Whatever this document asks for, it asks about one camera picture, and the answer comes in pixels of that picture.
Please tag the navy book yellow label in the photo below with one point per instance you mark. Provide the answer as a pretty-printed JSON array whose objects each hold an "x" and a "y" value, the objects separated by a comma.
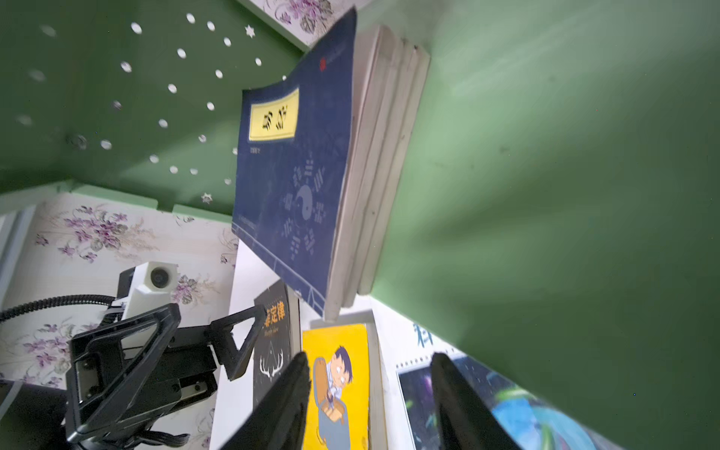
[{"x": 293, "y": 176}]

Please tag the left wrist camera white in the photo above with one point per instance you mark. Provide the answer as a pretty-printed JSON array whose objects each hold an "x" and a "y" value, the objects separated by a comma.
[{"x": 145, "y": 287}]

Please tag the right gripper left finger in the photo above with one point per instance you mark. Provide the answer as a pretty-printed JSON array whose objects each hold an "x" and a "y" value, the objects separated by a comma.
[{"x": 279, "y": 421}]

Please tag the white blue magazine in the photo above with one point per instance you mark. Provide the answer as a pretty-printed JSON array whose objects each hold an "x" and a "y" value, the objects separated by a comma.
[{"x": 406, "y": 351}]

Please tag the black book with antlers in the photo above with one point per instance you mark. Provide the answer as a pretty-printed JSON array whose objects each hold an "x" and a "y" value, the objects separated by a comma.
[{"x": 279, "y": 340}]

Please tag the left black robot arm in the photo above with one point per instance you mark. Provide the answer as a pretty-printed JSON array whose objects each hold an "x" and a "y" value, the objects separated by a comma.
[{"x": 34, "y": 416}]

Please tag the yellow cartoon book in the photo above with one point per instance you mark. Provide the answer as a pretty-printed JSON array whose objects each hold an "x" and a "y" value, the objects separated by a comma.
[{"x": 346, "y": 401}]

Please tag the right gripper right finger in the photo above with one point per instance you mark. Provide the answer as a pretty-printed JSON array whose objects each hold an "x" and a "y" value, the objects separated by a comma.
[{"x": 464, "y": 421}]

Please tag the green two-tier shelf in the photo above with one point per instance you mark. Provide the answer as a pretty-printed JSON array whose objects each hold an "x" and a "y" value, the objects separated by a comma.
[{"x": 557, "y": 215}]

